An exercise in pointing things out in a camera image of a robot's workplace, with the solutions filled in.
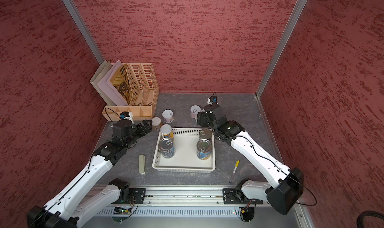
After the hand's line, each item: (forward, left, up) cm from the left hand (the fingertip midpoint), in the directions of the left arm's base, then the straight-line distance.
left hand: (145, 127), depth 79 cm
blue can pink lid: (-8, -12, -8) cm, 16 cm away
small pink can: (+22, -26, -13) cm, 36 cm away
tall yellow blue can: (0, -11, -5) cm, 12 cm away
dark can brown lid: (+1, -33, -9) cm, 34 cm away
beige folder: (+28, +33, +11) cm, 45 cm away
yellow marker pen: (-14, -51, -19) cm, 56 cm away
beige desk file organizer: (+42, +12, -2) cm, 44 cm away
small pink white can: (+17, -8, -13) cm, 23 cm away
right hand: (+3, -31, +5) cm, 32 cm away
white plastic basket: (-10, -21, -20) cm, 31 cm away
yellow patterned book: (+34, +24, +3) cm, 42 cm away
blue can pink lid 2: (-9, -32, -8) cm, 34 cm away
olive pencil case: (-15, +3, -16) cm, 22 cm away
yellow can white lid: (+9, -2, -11) cm, 14 cm away
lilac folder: (+24, +28, 0) cm, 37 cm away
